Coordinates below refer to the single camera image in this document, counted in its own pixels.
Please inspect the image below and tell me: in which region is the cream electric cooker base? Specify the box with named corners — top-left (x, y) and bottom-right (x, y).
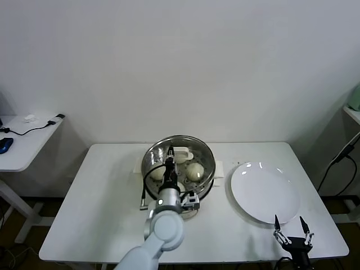
top-left (132, 157), bottom-right (226, 222)

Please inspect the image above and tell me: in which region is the glass lid with cream handle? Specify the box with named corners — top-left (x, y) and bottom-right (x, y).
top-left (141, 134), bottom-right (217, 197)

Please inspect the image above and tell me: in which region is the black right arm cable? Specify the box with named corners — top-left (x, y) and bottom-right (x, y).
top-left (277, 256), bottom-right (293, 270)

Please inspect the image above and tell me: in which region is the black wall cable with plug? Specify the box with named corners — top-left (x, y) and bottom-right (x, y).
top-left (317, 137), bottom-right (360, 197)

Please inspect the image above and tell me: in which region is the pale green appliance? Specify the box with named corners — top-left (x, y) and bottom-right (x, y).
top-left (348, 84), bottom-right (360, 111)

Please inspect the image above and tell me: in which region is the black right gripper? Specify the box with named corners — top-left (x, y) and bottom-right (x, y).
top-left (273, 214), bottom-right (315, 255)

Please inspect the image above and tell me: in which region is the black desk cable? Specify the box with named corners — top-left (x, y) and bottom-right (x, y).
top-left (0, 120), bottom-right (54, 136)

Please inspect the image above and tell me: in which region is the perforated steel steamer basket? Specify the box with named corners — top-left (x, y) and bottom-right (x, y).
top-left (141, 134), bottom-right (217, 199)

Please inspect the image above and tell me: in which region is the white side desk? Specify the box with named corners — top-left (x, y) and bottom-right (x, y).
top-left (0, 114), bottom-right (68, 244)

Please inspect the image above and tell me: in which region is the white round plate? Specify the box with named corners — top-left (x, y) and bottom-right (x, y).
top-left (230, 161), bottom-right (301, 225)

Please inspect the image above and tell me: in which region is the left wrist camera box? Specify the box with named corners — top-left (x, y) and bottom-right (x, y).
top-left (181, 191), bottom-right (201, 211)

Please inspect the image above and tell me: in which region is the black and white adapter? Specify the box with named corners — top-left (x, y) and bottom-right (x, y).
top-left (47, 113), bottom-right (66, 126)

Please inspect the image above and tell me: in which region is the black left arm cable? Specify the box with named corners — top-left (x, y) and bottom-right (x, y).
top-left (139, 164), bottom-right (169, 212)

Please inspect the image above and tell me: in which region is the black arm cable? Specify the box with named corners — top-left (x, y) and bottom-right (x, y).
top-left (277, 256), bottom-right (293, 270)
top-left (139, 164), bottom-right (169, 212)

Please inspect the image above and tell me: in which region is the blue computer mouse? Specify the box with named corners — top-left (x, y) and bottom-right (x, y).
top-left (0, 137), bottom-right (14, 154)

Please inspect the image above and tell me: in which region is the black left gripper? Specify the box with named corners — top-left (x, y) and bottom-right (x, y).
top-left (161, 145), bottom-right (181, 188)

